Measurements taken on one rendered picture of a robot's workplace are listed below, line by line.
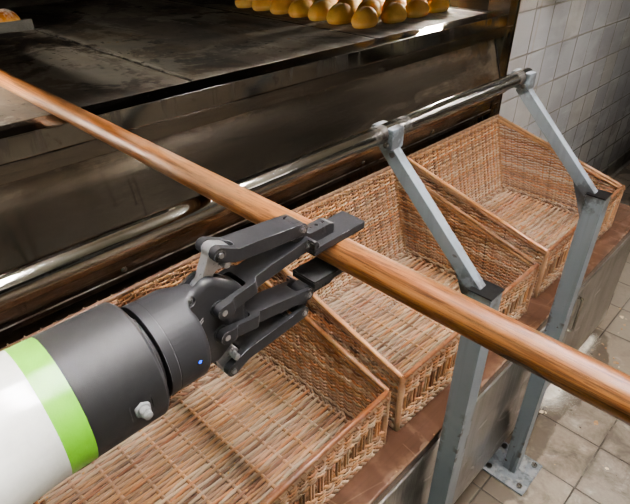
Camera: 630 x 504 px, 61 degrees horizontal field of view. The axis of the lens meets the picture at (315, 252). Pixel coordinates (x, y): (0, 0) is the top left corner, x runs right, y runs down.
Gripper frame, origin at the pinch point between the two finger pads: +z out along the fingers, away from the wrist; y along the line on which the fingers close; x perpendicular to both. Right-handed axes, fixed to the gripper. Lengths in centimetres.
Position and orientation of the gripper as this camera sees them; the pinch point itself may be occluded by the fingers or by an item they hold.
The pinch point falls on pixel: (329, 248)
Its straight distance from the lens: 51.2
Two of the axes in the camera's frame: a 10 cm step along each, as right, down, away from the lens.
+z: 7.0, -3.9, 6.0
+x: 7.1, 3.8, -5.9
